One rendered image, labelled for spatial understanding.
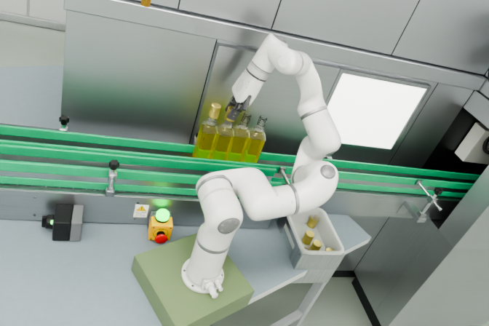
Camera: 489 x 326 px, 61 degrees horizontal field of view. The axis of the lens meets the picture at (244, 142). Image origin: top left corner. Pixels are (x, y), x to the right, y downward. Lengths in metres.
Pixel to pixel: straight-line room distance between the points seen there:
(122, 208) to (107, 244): 0.12
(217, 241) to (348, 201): 0.82
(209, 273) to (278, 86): 0.71
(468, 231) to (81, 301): 1.51
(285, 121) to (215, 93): 0.32
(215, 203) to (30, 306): 0.55
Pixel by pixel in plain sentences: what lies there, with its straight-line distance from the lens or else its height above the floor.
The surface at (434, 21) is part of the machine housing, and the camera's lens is 1.74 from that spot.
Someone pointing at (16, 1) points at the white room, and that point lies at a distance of 4.62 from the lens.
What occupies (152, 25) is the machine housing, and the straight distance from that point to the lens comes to 1.37.
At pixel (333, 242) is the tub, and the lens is 1.58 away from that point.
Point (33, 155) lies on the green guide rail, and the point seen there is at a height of 0.94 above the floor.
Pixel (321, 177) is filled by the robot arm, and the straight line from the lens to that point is 1.14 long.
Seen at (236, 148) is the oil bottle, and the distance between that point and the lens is 1.46.
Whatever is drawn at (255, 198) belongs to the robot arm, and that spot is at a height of 1.14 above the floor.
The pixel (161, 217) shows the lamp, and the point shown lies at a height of 0.85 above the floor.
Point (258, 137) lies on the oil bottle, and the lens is 1.44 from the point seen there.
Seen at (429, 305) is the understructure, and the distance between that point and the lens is 2.42.
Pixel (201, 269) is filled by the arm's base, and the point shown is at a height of 0.90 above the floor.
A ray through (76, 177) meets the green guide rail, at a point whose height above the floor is 0.92.
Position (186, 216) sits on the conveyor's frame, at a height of 0.80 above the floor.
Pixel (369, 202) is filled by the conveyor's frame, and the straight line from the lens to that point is 1.84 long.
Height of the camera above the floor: 1.82
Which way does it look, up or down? 32 degrees down
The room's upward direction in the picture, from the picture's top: 19 degrees clockwise
